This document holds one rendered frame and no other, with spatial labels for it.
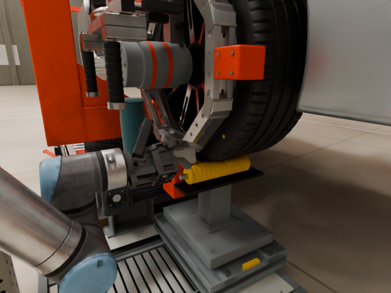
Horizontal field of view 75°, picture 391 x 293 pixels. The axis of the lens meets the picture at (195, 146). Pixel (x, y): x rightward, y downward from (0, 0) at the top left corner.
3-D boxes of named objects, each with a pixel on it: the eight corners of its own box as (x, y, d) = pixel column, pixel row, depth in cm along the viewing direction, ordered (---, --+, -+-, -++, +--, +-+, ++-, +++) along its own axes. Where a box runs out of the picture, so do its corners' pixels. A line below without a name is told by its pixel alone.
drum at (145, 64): (194, 88, 80) (194, 40, 76) (128, 91, 70) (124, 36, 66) (175, 86, 92) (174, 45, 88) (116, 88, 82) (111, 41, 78)
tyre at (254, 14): (377, 59, 58) (248, -82, 84) (311, 56, 46) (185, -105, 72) (238, 179, 109) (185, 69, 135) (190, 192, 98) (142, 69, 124)
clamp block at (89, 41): (112, 50, 85) (111, 33, 84) (84, 49, 81) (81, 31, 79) (109, 51, 89) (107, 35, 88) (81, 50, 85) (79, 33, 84)
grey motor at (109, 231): (188, 222, 131) (188, 158, 121) (104, 250, 111) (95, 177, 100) (173, 207, 146) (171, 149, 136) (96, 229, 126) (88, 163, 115)
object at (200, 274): (285, 267, 101) (288, 246, 98) (210, 308, 83) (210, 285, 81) (214, 210, 142) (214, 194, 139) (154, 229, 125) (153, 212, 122)
